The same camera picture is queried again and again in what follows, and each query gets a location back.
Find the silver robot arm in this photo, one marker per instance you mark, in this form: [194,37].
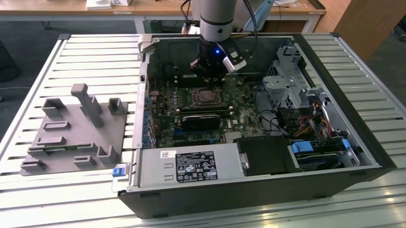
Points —
[215,26]

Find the CPU socket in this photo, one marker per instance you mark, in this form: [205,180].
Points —
[194,103]

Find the black RAM slot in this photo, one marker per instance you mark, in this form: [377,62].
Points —
[183,84]
[183,75]
[183,81]
[183,78]

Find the green motherboard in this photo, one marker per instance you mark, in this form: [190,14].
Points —
[245,114]

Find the black graphics card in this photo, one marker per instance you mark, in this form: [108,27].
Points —
[199,123]

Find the silver drive cage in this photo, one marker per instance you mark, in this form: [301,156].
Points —
[285,90]

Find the pale blue teach pendant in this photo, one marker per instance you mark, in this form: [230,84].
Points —
[265,14]

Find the silver finned heatsink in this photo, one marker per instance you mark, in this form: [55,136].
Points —
[233,137]

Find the white box with print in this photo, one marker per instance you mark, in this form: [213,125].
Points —
[124,2]

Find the black plastic shroud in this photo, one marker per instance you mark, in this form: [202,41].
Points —
[266,152]

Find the plain white box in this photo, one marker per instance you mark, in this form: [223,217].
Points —
[98,6]

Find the hard disk in blue carrier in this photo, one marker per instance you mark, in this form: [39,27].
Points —
[301,147]

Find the silver power supply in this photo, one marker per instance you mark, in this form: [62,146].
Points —
[158,171]

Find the grey parts rack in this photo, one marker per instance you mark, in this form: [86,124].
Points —
[79,133]

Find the blue case latch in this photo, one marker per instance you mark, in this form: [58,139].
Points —
[119,171]

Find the wooden cabinet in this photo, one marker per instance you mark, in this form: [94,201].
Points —
[371,23]

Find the wooden desk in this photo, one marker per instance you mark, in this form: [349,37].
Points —
[47,12]

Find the green RAM stick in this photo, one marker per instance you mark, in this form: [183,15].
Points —
[71,147]

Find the black PC case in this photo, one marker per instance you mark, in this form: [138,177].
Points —
[222,202]

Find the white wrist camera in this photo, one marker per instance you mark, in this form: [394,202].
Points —
[233,64]

